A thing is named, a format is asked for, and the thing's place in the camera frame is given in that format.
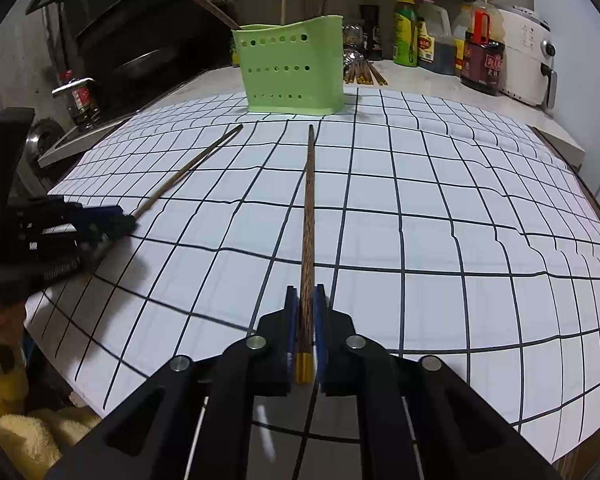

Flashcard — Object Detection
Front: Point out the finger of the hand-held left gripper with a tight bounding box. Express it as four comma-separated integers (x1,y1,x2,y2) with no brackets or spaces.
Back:
0,241,113,307
19,195,136,243

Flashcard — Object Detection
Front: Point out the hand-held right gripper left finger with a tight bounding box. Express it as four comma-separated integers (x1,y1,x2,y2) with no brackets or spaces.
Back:
45,286,299,480

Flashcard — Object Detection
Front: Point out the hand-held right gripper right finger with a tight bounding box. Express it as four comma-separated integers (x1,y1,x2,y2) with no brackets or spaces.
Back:
312,284,563,480

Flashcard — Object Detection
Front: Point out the green plastic utensil holder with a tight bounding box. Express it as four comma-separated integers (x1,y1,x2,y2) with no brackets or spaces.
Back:
231,16,345,116

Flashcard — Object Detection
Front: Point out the person's left forearm yellow sleeve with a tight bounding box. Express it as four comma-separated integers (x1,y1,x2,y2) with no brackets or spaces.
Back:
0,345,103,480

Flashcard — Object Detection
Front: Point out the person's left hand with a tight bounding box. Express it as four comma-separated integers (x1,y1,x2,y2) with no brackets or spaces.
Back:
0,302,28,346

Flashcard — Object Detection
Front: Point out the round metal utensil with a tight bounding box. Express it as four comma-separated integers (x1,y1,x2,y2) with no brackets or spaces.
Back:
26,119,68,161

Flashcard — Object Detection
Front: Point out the red label canister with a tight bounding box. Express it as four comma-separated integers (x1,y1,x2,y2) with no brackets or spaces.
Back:
52,71,103,128

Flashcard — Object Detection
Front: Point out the metal wok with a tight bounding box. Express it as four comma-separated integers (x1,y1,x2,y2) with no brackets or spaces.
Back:
107,47,181,81

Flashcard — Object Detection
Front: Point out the white black-grid mat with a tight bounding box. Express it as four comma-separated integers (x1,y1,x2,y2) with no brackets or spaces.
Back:
24,87,600,466

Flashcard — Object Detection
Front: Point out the bundle of wooden chopsticks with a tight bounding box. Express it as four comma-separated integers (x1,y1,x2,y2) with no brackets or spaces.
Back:
344,57,388,87

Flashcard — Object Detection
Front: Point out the clear glass cup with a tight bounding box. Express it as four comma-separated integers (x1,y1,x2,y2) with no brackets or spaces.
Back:
342,22,368,56

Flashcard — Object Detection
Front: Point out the slim dark soy sauce bottle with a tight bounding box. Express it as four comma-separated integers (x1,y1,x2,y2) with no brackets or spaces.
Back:
358,0,384,61

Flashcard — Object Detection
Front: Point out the green plastic bottle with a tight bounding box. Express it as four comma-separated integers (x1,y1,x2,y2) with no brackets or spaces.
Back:
392,0,420,67

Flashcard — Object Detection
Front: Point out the large clear jug dark liquid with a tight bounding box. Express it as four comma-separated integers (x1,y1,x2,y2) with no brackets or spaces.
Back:
416,0,457,76

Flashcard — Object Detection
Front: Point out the yellow oil bottle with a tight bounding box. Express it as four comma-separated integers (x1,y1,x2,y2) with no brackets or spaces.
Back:
452,4,476,78

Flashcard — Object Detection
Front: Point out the white air fryer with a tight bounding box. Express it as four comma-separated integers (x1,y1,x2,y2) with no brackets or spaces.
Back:
495,4,558,110

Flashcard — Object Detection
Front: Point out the white refrigerator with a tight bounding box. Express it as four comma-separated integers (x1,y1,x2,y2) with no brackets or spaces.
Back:
530,0,600,211

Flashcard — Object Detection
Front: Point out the large dark bottle red handle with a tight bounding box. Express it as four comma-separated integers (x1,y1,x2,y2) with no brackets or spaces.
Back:
460,0,506,97

